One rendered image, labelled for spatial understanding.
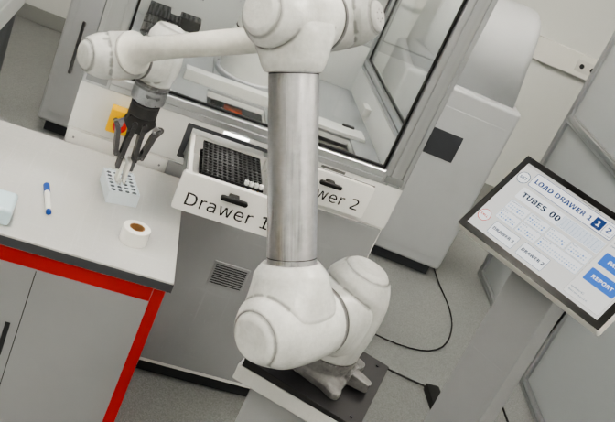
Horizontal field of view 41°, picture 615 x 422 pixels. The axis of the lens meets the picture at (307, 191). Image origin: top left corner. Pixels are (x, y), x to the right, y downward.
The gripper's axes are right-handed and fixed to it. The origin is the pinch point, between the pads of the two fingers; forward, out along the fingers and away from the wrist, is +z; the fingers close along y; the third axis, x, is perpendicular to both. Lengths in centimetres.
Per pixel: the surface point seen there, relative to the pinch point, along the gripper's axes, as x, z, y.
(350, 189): 6, -6, 71
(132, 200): -5.2, 5.8, 3.5
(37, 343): -30.8, 35.9, -14.9
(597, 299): -55, -17, 119
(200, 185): -13.3, -6.5, 16.9
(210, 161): 4.0, -5.8, 23.9
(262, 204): -17.6, -6.7, 33.3
